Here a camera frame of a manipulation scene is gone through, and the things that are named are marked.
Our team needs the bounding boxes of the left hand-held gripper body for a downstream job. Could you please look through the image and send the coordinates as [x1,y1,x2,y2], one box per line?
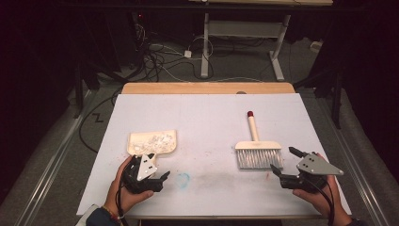
[120,153,165,195]

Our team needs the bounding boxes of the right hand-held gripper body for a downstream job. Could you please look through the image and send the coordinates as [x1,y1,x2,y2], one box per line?
[278,152,344,195]

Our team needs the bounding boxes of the pile of white paper scraps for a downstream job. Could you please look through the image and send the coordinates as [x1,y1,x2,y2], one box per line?
[130,133,175,153]

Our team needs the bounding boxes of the cream plastic dustpan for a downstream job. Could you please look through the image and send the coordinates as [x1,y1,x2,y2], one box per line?
[126,129,178,166]

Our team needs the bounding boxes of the cream brush with red cap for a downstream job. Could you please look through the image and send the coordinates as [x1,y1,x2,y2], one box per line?
[234,110,285,170]

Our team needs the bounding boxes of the person's right hand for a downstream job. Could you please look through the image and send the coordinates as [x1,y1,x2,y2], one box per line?
[292,153,353,226]

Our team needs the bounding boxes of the person's left hand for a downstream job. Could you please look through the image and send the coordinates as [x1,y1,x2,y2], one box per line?
[103,155,155,218]

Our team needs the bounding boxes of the black metal stand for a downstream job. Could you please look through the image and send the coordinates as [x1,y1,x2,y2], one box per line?
[72,59,95,120]
[293,67,344,130]

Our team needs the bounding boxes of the white table mat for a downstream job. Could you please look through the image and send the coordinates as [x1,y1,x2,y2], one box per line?
[76,93,352,218]

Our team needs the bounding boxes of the wooden table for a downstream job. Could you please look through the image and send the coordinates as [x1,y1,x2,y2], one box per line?
[120,82,329,220]

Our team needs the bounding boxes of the right hand-held gripper black cable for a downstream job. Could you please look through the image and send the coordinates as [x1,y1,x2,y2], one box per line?
[309,178,336,226]

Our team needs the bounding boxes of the hand-held gripper black cable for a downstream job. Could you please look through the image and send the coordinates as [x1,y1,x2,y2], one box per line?
[309,178,336,226]
[114,163,130,226]

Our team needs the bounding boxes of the left hand-held gripper black cable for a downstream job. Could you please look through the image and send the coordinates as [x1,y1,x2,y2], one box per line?
[114,163,130,226]

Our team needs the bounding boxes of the metal floor rail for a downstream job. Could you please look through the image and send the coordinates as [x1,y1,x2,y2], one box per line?
[313,90,393,226]
[13,90,98,226]

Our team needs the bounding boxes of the black floor cable loop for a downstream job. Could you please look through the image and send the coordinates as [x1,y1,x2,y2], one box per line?
[78,89,124,154]

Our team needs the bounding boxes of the bundle of black floor cables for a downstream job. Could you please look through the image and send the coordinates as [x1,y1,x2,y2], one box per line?
[135,22,215,83]

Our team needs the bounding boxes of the white metal desk frame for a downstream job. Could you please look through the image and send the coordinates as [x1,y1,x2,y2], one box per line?
[187,0,334,82]

